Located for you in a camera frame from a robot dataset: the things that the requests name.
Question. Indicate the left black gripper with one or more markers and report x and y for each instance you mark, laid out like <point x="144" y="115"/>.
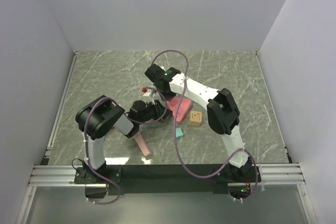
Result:
<point x="159" y="108"/>

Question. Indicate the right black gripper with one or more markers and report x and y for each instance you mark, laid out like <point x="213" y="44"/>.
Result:
<point x="170" y="95"/>

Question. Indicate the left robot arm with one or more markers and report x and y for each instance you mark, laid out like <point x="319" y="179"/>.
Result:
<point x="103" y="114"/>

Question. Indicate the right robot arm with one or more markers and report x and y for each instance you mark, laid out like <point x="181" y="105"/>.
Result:
<point x="222" y="110"/>

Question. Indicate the pink triangular power strip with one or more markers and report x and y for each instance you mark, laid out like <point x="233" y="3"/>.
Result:
<point x="183" y="110"/>

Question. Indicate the pink long power strip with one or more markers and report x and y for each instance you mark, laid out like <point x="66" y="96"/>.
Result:
<point x="147" y="153"/>

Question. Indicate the teal cube block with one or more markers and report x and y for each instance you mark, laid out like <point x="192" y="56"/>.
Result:
<point x="178" y="132"/>

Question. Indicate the wooden cube block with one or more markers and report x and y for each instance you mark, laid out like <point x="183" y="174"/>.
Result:
<point x="195" y="118"/>

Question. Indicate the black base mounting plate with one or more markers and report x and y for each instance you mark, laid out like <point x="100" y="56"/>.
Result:
<point x="136" y="179"/>

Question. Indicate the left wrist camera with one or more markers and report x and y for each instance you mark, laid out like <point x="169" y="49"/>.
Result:
<point x="148" y="92"/>

